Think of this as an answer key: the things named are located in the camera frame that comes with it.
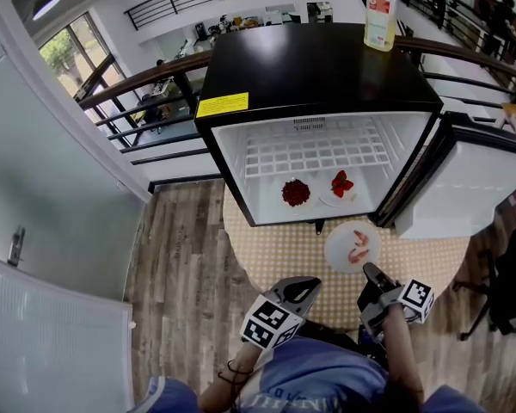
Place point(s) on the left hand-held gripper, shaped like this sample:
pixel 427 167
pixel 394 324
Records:
pixel 271 323

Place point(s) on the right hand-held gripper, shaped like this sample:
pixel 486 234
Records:
pixel 417 299

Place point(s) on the white round plate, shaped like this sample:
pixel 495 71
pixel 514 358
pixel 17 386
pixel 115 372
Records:
pixel 327 199
pixel 315 200
pixel 337 248

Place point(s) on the red strawberry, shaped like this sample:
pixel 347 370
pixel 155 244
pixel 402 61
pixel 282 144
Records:
pixel 348 184
pixel 340 176
pixel 338 192

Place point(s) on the black mini fridge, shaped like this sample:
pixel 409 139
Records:
pixel 309 58

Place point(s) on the person's left forearm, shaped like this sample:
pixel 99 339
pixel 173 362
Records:
pixel 228 381

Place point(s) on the person's right forearm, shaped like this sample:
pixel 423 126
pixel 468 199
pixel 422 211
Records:
pixel 402 355

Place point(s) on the yellow dotted tablecloth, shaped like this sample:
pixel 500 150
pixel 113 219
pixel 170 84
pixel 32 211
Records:
pixel 275 256

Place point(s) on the person's blue shirt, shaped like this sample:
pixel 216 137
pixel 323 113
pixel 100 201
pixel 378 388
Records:
pixel 314 379

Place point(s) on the black wrist band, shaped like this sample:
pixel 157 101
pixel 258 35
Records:
pixel 235 370

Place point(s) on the yellow warning sticker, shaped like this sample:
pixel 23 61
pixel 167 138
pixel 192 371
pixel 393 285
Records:
pixel 222 105

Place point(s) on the ribbed glass door panel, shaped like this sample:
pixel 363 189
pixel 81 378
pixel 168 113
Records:
pixel 56 347

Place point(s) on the clear bottle of yellow liquid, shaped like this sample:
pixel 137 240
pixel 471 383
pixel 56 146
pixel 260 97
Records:
pixel 380 20

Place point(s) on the wooden-topped black railing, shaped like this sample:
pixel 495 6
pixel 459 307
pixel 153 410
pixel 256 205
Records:
pixel 133 80

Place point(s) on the frosted glass door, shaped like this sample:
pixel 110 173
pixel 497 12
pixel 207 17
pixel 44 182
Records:
pixel 47 179

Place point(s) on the black coffee machine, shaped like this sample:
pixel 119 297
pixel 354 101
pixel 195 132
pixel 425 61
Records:
pixel 200 31

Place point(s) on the dark framed window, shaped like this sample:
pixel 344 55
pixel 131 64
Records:
pixel 73 54

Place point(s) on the round pendant lamp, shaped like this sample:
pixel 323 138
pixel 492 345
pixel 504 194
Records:
pixel 46 6

